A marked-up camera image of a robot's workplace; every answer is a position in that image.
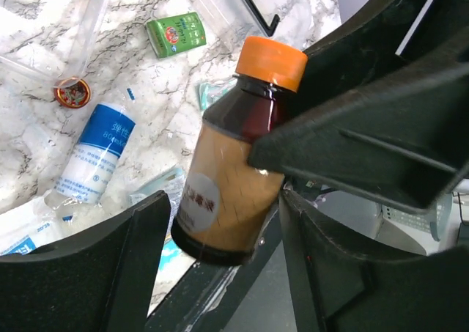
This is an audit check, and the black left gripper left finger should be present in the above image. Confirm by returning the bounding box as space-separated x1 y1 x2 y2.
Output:
1 191 171 331

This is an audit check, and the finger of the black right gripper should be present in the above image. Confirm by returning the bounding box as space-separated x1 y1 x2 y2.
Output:
248 64 468 210
288 0 468 117

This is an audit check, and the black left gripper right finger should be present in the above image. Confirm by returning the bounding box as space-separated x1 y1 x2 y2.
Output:
279 190 468 331

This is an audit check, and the white blue gauze packet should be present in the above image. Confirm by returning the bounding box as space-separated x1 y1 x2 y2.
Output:
1 196 73 256

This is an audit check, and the teal clear swab packet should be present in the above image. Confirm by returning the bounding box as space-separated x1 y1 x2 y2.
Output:
130 166 195 263

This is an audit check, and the brown bottle orange cap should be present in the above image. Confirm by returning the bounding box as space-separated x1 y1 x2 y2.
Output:
171 37 307 266

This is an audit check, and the clear plastic kit box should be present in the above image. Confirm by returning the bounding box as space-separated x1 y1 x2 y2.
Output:
189 0 312 50

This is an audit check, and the green medicine box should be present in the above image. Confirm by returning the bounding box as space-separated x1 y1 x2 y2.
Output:
145 12 207 59

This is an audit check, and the small round red tin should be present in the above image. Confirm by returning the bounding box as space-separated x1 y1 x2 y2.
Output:
52 79 91 109

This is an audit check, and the clear bandage packet teal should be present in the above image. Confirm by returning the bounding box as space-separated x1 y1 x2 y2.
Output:
198 78 237 111

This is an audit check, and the black mounting rail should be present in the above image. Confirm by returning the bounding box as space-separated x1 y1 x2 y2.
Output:
144 204 281 332

